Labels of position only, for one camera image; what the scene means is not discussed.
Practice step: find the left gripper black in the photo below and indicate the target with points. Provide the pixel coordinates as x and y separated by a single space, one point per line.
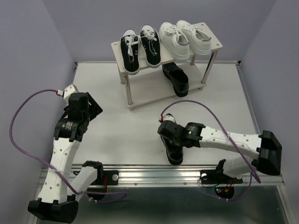
96 108

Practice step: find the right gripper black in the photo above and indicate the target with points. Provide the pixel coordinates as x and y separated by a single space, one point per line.
165 137

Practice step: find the black leather loafer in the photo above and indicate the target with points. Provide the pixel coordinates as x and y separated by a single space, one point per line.
174 153
177 77

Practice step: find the black canvas sneaker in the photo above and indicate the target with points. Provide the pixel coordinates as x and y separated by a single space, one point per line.
151 44
129 44

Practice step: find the white sneaker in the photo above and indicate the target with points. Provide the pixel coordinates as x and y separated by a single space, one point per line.
199 41
175 42

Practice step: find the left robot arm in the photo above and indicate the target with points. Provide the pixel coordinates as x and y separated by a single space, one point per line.
58 199

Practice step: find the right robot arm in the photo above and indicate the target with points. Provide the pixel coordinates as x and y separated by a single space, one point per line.
258 153

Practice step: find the beige two-tier shoe shelf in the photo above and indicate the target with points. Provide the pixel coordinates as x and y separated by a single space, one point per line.
151 85

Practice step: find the white sneaker on shelf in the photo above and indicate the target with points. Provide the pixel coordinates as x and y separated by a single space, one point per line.
199 41

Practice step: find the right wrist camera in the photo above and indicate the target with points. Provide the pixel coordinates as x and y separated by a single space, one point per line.
162 118

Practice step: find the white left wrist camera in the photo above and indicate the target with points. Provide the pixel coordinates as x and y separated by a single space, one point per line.
68 91

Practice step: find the aluminium mounting rail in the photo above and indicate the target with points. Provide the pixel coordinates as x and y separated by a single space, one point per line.
155 176

